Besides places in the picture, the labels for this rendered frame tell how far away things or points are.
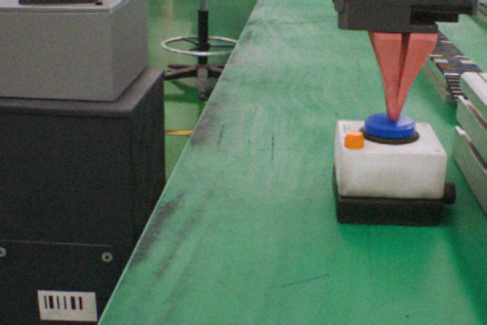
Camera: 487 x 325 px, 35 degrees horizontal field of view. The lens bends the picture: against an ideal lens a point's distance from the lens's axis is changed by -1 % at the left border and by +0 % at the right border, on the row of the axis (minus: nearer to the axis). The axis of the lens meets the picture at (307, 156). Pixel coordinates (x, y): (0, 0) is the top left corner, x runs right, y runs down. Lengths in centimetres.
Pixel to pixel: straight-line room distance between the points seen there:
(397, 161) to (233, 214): 13
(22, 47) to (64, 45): 5
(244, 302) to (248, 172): 22
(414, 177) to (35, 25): 49
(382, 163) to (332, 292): 12
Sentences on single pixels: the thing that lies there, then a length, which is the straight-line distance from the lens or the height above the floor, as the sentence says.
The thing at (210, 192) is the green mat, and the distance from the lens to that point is 64.
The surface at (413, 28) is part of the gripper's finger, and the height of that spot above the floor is 93.
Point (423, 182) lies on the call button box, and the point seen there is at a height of 82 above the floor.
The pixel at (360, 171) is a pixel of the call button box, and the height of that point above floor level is 82.
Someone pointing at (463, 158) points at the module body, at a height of 80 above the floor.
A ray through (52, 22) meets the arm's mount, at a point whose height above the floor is 87.
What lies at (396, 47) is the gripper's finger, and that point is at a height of 92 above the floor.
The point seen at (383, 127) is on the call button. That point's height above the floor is 85.
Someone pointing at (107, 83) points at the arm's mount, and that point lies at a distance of 90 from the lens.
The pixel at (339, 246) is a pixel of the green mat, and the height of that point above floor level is 78.
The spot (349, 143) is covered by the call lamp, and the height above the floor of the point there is 84.
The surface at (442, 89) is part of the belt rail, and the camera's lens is 96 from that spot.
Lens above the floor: 103
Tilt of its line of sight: 20 degrees down
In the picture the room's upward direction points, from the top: 3 degrees clockwise
